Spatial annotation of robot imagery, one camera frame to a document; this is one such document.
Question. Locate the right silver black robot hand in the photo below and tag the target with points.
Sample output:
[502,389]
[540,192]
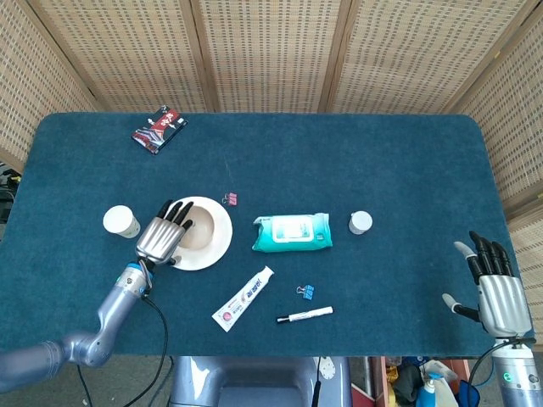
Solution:
[505,305]

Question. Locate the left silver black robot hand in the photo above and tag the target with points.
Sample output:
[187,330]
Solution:
[159,239]

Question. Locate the beige bowl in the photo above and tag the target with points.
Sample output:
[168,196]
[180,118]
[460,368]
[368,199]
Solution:
[199,231]

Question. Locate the white floral paper cup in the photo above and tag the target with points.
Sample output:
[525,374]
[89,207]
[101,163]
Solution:
[119,220]

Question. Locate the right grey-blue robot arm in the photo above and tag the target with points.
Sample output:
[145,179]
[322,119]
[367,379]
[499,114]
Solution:
[515,373]

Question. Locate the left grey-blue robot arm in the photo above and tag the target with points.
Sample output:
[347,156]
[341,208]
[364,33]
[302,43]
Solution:
[110,313]

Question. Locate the white round plate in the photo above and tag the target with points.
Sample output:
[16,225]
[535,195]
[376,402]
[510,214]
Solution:
[220,241]

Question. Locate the pink binder clip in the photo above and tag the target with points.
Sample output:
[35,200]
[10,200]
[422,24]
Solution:
[232,199]

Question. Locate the dark blue cloth pouch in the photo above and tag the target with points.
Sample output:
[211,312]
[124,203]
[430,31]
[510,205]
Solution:
[469,394]

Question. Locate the white pink toothpaste tube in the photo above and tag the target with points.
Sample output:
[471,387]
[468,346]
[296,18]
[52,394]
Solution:
[242,299]

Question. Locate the white plastic bag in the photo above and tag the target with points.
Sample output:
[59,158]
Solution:
[446,390]

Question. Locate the blue spray bottle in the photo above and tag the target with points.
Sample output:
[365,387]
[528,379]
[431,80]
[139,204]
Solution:
[426,394]

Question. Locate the teal wet wipes pack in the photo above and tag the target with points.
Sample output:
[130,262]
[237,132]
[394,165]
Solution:
[292,232]

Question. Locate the black equipment stand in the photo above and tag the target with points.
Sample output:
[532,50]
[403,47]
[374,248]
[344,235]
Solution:
[6,199]

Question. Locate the blue felt table cover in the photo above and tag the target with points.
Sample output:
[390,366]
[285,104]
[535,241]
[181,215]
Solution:
[297,161]

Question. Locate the blue binder clip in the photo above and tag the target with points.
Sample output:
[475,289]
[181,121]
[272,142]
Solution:
[309,293]

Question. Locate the white black marker pen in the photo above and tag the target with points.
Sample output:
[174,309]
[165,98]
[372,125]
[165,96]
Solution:
[307,314]

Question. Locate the small white lidded jar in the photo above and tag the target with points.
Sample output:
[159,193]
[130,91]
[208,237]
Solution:
[360,222]

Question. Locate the grey-blue robot torso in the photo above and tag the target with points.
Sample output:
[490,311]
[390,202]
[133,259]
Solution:
[254,381]

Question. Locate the woven bamboo folding screen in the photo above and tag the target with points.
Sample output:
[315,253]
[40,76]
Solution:
[271,55]

